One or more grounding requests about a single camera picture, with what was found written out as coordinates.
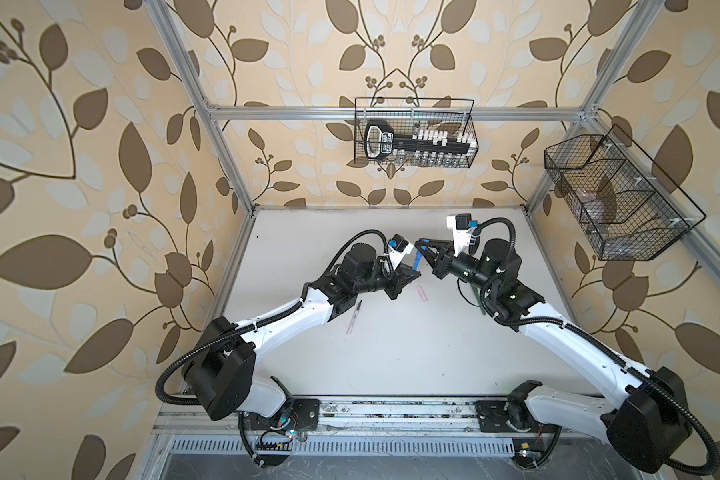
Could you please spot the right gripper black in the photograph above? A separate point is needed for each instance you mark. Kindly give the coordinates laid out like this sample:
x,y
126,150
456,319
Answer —
x,y
441,262

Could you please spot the pink clear pen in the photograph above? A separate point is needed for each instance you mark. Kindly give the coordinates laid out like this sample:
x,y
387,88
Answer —
x,y
354,317

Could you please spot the black white tool in basket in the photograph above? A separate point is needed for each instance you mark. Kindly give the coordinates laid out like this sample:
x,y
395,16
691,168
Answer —
x,y
379,140

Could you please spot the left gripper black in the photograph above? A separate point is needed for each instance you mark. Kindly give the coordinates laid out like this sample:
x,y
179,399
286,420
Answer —
x,y
396,278

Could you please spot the black wire basket wall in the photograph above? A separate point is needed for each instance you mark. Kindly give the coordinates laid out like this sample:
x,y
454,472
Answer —
x,y
447,113
628,205

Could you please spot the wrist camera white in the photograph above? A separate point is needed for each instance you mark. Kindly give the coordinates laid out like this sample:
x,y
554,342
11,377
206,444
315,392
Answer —
x,y
462,227
398,248

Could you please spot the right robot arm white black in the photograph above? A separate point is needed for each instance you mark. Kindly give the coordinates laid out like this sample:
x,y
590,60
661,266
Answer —
x,y
643,414

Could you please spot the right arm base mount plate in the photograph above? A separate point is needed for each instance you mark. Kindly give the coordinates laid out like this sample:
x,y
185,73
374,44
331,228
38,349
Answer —
x,y
503,416

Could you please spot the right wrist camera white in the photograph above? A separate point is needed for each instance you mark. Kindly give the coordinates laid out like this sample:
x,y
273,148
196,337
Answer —
x,y
462,227

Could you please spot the blue pen cap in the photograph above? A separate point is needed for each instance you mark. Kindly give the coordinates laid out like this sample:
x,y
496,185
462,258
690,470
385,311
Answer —
x,y
417,260

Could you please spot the black wire basket right wall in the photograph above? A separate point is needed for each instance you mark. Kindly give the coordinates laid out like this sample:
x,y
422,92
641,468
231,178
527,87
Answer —
x,y
628,205

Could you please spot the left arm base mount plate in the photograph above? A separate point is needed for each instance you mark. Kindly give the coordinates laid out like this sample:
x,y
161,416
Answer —
x,y
297,414

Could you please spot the black wire basket back wall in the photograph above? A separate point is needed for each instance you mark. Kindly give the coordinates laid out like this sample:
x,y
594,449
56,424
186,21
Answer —
x,y
447,113

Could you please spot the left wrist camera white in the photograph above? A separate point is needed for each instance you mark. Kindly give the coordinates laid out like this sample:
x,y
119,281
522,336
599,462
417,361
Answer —
x,y
398,248

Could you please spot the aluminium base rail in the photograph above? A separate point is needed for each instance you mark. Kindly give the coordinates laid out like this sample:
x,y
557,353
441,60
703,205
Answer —
x,y
418,426

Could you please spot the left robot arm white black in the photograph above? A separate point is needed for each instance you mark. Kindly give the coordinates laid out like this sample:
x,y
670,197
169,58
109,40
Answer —
x,y
224,376

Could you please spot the pink pen cap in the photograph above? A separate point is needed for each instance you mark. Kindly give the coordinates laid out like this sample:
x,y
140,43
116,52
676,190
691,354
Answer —
x,y
422,294

